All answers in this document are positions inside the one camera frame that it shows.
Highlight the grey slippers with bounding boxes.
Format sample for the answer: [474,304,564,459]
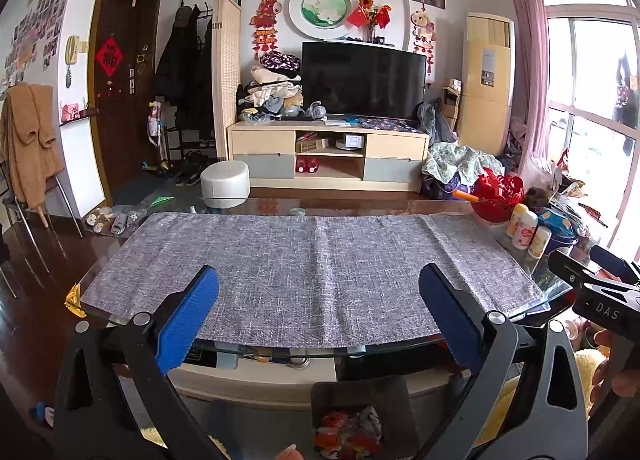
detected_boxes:
[82,207,144,236]

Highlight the group of wall photos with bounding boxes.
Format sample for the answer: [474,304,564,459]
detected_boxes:
[4,0,69,86]

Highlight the standing air conditioner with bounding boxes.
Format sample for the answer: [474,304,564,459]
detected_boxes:
[459,12,516,156]

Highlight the dark patterned cloth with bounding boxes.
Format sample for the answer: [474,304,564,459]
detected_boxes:
[357,117,421,133]

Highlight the sunflower vase with flags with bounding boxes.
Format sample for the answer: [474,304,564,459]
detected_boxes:
[346,0,394,43]

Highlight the brown door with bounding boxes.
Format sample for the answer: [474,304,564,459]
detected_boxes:
[87,0,164,201]

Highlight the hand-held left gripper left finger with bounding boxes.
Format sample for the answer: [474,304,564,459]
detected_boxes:
[50,265,236,460]

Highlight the brown coat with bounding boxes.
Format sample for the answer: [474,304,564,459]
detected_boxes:
[0,82,66,211]

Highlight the metal chair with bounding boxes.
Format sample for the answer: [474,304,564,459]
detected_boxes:
[0,160,84,291]

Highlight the cardboard box in cabinet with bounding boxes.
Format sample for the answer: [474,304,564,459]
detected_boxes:
[295,132,330,153]

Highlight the small white bottle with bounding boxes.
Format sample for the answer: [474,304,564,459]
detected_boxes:
[528,226,553,260]

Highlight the round lotus wall art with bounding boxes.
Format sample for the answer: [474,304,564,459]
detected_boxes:
[288,0,360,41]

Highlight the blue round tin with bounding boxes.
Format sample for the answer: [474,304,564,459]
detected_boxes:
[537,207,581,256]

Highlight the yellow capped white bottle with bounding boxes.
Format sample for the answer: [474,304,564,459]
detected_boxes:
[506,203,530,239]

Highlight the red plastic basket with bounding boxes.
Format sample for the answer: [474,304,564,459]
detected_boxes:
[470,167,526,223]

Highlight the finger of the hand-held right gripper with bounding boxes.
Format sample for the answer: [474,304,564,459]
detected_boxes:
[547,250,624,291]
[589,243,640,285]

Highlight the stacked cardboard boxes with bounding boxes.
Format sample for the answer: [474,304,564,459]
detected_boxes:
[441,78,464,133]

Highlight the white round stool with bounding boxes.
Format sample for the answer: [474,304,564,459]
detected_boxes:
[200,161,251,209]

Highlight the person's right hand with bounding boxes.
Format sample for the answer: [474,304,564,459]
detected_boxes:
[590,327,640,399]

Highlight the window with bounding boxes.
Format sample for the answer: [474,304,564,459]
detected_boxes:
[540,0,640,265]

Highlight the yellow table corner guard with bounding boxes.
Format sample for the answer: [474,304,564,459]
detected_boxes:
[65,282,89,319]

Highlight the black hanging coats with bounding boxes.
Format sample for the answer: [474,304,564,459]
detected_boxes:
[152,4,216,129]

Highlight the black waste bin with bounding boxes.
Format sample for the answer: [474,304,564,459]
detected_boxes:
[310,375,421,460]

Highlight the red gold patterned wrapper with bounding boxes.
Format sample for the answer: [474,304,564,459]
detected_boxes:
[314,410,372,459]

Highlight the heap of plastic bags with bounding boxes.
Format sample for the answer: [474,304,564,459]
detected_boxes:
[520,152,612,241]

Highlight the red hanging ornament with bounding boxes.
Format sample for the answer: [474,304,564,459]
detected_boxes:
[250,0,282,61]

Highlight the pink curtain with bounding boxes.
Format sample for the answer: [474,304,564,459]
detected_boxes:
[504,0,551,167]

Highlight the black television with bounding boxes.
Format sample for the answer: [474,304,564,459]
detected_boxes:
[301,41,428,121]

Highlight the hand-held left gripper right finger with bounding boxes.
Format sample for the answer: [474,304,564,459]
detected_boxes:
[417,262,591,460]

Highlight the red diamond door decoration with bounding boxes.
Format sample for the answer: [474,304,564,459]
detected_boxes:
[95,37,125,72]

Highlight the whiteboard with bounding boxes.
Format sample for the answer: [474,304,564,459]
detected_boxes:
[60,110,109,219]

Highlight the floral blanket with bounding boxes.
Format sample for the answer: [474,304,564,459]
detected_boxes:
[421,142,506,186]

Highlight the grey woven table mat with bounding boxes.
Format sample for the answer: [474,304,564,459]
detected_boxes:
[80,212,546,349]

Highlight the dark shoes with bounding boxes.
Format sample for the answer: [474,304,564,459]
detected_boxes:
[175,150,211,189]

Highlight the child scooter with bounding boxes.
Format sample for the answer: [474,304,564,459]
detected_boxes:
[145,100,174,176]

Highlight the grey bag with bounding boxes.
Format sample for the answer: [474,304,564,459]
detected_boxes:
[415,100,456,143]

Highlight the pink hanging ornament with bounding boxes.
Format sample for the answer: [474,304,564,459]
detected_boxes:
[411,10,438,73]

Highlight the beige television cabinet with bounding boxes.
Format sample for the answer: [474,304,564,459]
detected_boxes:
[226,120,431,193]

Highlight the beige intercom phone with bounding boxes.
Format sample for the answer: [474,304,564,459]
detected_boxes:
[65,34,81,88]

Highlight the pink label white bottle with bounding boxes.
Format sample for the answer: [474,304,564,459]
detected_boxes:
[512,211,540,249]

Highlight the pile of clothes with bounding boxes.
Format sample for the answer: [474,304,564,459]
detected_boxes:
[236,52,306,122]

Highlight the rattan folding screen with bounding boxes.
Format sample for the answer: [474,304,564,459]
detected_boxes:
[212,0,244,161]

